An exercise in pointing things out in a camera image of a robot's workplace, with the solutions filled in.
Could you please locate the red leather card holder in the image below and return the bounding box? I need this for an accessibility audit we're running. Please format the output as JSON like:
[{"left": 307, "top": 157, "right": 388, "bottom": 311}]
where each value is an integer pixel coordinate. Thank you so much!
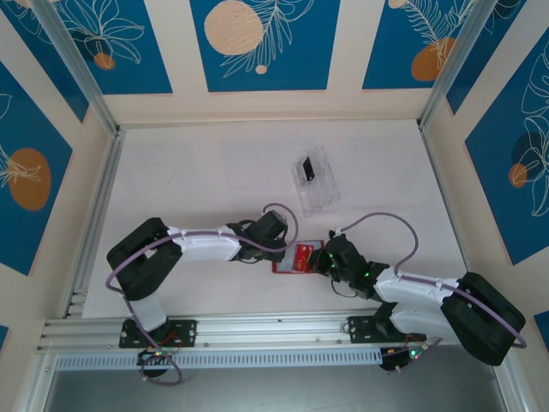
[{"left": 270, "top": 239, "right": 326, "bottom": 276}]

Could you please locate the red card with gold print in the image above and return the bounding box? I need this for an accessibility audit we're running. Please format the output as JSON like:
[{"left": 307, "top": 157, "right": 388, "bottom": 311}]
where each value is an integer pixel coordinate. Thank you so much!
[{"left": 294, "top": 242, "right": 321, "bottom": 274}]

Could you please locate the black card with gold lines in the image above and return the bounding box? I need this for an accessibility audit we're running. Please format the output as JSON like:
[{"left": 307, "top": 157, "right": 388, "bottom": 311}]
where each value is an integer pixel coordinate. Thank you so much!
[{"left": 299, "top": 155, "right": 319, "bottom": 182}]

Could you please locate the clear acrylic card stand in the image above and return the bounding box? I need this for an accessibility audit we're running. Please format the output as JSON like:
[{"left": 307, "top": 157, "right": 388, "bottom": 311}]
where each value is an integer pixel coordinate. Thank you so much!
[{"left": 291, "top": 145, "right": 342, "bottom": 218}]

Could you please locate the black controller board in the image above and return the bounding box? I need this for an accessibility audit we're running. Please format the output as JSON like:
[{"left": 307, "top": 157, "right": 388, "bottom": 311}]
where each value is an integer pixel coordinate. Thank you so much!
[
  {"left": 136, "top": 347, "right": 175, "bottom": 379},
  {"left": 379, "top": 342, "right": 443, "bottom": 375}
]

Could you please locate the grey metal sheet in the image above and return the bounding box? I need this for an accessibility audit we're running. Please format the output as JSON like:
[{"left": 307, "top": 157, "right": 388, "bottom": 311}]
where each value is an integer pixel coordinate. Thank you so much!
[{"left": 40, "top": 368, "right": 510, "bottom": 412}]

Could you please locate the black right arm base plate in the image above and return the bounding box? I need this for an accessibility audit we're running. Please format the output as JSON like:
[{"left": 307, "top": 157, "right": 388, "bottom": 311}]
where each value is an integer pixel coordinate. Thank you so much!
[{"left": 347, "top": 315, "right": 426, "bottom": 345}]

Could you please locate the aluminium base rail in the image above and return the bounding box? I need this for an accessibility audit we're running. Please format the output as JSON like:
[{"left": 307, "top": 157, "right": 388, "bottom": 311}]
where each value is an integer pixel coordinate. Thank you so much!
[{"left": 36, "top": 309, "right": 467, "bottom": 354}]

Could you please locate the white slotted cable duct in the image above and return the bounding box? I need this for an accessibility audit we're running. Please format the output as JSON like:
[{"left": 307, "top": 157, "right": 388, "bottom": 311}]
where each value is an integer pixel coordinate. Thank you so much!
[{"left": 54, "top": 346, "right": 383, "bottom": 372}]

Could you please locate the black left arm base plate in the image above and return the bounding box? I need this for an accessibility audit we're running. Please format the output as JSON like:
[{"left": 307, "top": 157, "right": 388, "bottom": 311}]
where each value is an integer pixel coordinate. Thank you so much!
[{"left": 118, "top": 318, "right": 199, "bottom": 349}]

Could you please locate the aluminium side rail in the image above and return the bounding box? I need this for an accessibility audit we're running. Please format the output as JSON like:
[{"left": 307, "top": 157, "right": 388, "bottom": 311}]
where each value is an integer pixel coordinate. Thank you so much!
[
  {"left": 62, "top": 126, "right": 129, "bottom": 319},
  {"left": 418, "top": 122, "right": 481, "bottom": 278}
]

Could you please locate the aluminium frame post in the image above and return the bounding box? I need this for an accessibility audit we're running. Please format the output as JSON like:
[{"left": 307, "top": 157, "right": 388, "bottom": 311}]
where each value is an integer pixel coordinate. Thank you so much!
[
  {"left": 16, "top": 349, "right": 59, "bottom": 412},
  {"left": 30, "top": 0, "right": 121, "bottom": 135},
  {"left": 418, "top": 0, "right": 503, "bottom": 132},
  {"left": 488, "top": 342, "right": 531, "bottom": 412}
]

